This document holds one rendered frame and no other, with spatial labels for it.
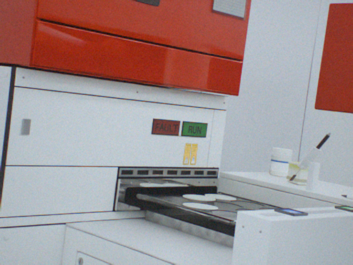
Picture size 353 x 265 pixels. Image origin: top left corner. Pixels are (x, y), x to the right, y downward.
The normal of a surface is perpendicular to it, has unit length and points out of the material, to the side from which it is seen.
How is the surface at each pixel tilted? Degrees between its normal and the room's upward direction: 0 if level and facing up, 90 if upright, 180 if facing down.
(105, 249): 90
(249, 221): 90
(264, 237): 90
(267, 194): 90
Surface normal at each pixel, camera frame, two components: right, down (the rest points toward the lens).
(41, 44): 0.71, 0.12
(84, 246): -0.69, -0.05
